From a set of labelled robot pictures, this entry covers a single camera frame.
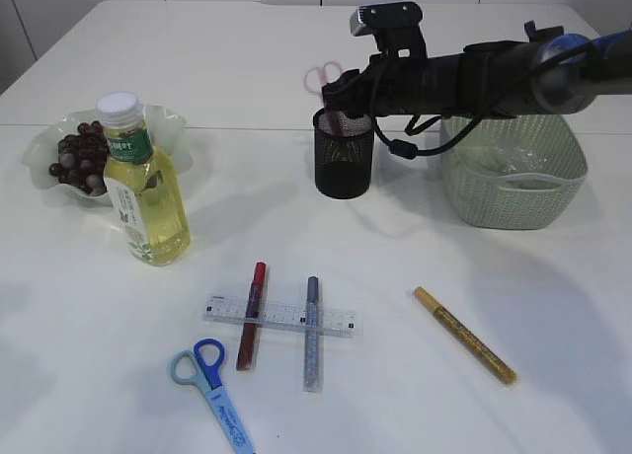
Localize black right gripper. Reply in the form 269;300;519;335
322;54;430;118

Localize pink purple scissors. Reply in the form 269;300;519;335
303;60;347;137

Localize clear plastic sheet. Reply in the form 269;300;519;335
474;147;547;176

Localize jasmine tea bottle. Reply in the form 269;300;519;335
96;92;191;266

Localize purple grape bunch with leaf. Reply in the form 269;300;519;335
48;120;110;195

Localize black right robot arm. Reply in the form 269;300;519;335
322;23;631;118

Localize black mesh pen holder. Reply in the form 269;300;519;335
312;109;374;199

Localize green plastic woven basket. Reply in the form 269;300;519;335
440;115;588;230

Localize green wavy glass plate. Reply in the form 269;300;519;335
22;105;193;207

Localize gold glitter pen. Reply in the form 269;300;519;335
414;287;517;386

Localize clear plastic ruler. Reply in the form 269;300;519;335
202;296;360;339

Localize silver glitter pen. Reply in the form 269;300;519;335
303;276;322;393

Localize red glitter pen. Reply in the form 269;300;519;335
236;262;267;371

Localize blue scissors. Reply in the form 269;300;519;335
170;338;255;454

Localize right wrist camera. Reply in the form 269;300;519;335
350;1;428;60

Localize black cable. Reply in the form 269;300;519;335
372;113;488;160

